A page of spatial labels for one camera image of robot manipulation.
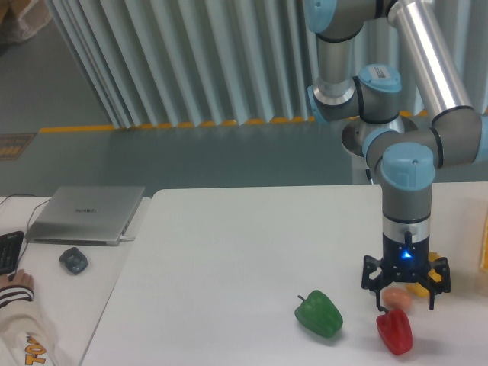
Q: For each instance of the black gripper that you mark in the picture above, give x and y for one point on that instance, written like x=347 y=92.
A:
x=408 y=262

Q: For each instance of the yellow bell pepper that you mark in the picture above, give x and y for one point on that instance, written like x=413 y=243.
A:
x=416 y=288

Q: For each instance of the black keyboard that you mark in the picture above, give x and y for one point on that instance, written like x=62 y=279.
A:
x=10 y=247

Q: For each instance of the white striped sleeve forearm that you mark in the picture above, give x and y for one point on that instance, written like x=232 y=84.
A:
x=27 y=337

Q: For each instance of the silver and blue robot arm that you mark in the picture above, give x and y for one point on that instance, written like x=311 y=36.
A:
x=402 y=159

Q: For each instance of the cardboard box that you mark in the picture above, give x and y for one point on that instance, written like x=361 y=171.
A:
x=22 y=20

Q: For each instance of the dark grey computer mouse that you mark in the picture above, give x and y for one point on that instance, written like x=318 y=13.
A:
x=74 y=261

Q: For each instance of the silver laptop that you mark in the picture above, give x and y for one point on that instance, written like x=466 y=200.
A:
x=91 y=215

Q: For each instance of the person's hand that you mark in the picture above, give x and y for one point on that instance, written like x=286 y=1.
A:
x=19 y=281

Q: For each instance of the brown egg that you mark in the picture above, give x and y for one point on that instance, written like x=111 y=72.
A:
x=397 y=298

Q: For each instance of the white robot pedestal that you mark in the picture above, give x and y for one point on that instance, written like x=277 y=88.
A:
x=353 y=136

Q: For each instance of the red bell pepper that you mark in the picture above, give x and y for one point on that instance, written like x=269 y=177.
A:
x=395 y=331

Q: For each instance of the green bell pepper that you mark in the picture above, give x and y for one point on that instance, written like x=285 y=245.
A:
x=319 y=314

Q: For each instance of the yellow basket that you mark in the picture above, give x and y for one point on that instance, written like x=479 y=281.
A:
x=483 y=248

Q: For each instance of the white folding partition screen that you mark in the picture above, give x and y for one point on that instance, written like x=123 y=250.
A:
x=175 y=62

